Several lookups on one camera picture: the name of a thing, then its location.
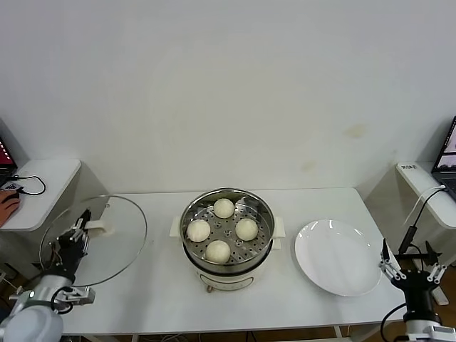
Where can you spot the white round plate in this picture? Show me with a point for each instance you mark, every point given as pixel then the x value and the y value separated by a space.
pixel 331 256

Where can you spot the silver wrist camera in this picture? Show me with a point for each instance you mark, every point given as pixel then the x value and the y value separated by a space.
pixel 78 295
pixel 438 335

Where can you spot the white QR code card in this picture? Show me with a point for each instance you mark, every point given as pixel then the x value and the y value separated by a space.
pixel 11 186

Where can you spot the white side table with label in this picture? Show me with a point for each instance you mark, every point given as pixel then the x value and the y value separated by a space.
pixel 417 185

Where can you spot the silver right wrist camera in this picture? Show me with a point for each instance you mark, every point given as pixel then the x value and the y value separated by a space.
pixel 438 335

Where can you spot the stainless steel steamer basket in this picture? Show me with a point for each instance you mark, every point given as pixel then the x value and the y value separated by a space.
pixel 194 210

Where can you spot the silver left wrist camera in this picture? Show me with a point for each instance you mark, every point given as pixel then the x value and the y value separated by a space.
pixel 78 295

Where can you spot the black laptop with pale windows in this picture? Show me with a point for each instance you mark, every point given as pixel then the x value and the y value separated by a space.
pixel 447 164

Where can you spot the white steamed baozi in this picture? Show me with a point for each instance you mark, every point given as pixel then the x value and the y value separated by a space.
pixel 217 251
pixel 223 208
pixel 246 229
pixel 198 230

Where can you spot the black laptop beside mouse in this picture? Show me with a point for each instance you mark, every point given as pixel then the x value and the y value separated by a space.
pixel 5 156

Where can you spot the person's hand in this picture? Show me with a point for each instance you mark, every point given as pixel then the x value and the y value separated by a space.
pixel 9 208

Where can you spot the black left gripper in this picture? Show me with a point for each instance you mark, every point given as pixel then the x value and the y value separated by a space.
pixel 69 256

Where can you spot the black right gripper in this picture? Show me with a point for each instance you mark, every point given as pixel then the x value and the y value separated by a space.
pixel 418 288

